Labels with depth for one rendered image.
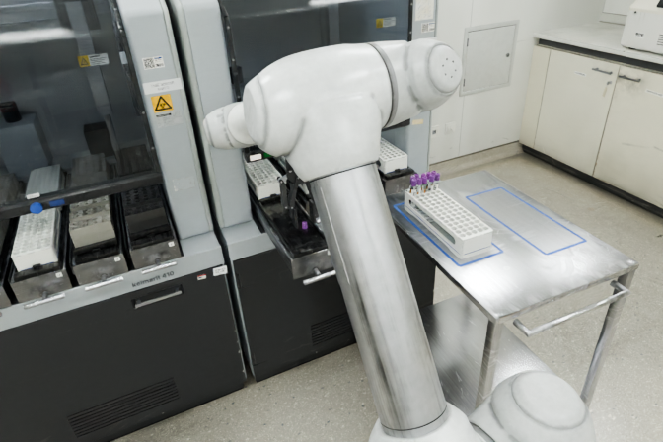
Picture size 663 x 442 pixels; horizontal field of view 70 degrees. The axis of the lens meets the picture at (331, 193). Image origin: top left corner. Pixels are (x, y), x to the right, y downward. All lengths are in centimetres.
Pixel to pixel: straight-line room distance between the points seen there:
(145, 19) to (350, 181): 88
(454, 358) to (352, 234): 118
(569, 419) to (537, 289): 49
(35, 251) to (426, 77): 119
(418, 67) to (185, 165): 96
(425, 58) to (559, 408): 54
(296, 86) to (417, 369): 41
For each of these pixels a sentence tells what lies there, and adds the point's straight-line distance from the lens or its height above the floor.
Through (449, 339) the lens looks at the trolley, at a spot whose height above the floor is 28.
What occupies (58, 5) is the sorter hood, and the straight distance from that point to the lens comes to 146.
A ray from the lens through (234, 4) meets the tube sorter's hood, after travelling 144.
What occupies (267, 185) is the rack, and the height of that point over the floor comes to 86.
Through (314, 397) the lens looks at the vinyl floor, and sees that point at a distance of 201.
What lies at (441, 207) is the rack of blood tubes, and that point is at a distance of 139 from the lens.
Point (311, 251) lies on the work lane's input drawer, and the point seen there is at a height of 81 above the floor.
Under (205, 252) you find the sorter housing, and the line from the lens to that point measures 154.
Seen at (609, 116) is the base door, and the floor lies 50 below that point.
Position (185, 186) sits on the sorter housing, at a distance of 152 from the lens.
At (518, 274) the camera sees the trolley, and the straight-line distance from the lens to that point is 128.
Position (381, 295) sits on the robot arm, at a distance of 65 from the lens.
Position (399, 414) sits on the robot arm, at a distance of 72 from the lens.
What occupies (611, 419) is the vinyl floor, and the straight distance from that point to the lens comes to 214.
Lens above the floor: 160
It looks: 29 degrees down
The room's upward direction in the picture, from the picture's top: 3 degrees counter-clockwise
